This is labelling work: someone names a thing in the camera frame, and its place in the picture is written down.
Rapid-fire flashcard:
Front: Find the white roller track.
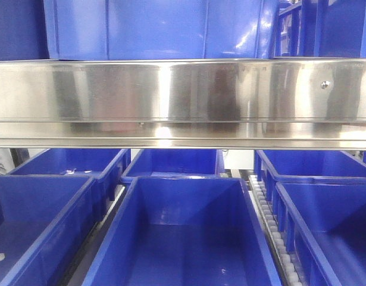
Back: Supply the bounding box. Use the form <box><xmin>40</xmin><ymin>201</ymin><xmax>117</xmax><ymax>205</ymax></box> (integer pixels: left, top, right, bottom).
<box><xmin>248</xmin><ymin>175</ymin><xmax>303</xmax><ymax>285</ymax></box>

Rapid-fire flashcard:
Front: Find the front centre blue bin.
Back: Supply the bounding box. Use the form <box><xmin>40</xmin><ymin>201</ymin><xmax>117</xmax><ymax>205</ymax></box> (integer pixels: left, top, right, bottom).
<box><xmin>83</xmin><ymin>177</ymin><xmax>281</xmax><ymax>285</ymax></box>

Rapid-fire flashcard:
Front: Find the front left blue bin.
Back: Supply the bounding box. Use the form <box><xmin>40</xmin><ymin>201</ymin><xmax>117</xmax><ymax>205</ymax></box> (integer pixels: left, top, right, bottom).
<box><xmin>0</xmin><ymin>175</ymin><xmax>95</xmax><ymax>285</ymax></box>

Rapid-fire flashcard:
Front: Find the rear right blue bin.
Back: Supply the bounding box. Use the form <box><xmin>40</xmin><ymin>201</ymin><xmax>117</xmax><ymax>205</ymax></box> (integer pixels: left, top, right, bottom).
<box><xmin>254</xmin><ymin>149</ymin><xmax>366</xmax><ymax>202</ymax></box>

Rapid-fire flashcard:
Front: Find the front right blue bin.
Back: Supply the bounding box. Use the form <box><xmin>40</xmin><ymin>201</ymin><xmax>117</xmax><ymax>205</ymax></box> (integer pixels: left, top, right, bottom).
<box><xmin>276</xmin><ymin>183</ymin><xmax>366</xmax><ymax>285</ymax></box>

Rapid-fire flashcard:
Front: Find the rear centre blue bin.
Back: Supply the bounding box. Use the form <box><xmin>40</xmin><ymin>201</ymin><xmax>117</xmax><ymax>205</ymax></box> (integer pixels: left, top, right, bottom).
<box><xmin>120</xmin><ymin>149</ymin><xmax>225</xmax><ymax>185</ymax></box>

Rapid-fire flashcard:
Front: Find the upper right blue bin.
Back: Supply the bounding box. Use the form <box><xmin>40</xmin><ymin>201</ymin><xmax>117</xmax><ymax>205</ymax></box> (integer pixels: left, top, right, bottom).
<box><xmin>274</xmin><ymin>0</ymin><xmax>366</xmax><ymax>58</ymax></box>

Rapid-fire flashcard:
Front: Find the rear left blue bin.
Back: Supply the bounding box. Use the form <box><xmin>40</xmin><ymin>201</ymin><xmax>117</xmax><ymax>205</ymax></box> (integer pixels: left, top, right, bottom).
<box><xmin>10</xmin><ymin>148</ymin><xmax>131</xmax><ymax>200</ymax></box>

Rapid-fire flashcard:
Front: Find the blue bin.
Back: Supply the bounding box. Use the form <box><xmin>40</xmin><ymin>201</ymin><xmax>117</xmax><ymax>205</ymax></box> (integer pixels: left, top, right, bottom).
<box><xmin>274</xmin><ymin>0</ymin><xmax>366</xmax><ymax>58</ymax></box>
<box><xmin>120</xmin><ymin>149</ymin><xmax>225</xmax><ymax>185</ymax></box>
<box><xmin>254</xmin><ymin>149</ymin><xmax>366</xmax><ymax>202</ymax></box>
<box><xmin>0</xmin><ymin>175</ymin><xmax>95</xmax><ymax>285</ymax></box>
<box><xmin>10</xmin><ymin>148</ymin><xmax>131</xmax><ymax>200</ymax></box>
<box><xmin>276</xmin><ymin>183</ymin><xmax>366</xmax><ymax>285</ymax></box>
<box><xmin>83</xmin><ymin>177</ymin><xmax>281</xmax><ymax>285</ymax></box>
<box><xmin>44</xmin><ymin>1</ymin><xmax>279</xmax><ymax>60</ymax></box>

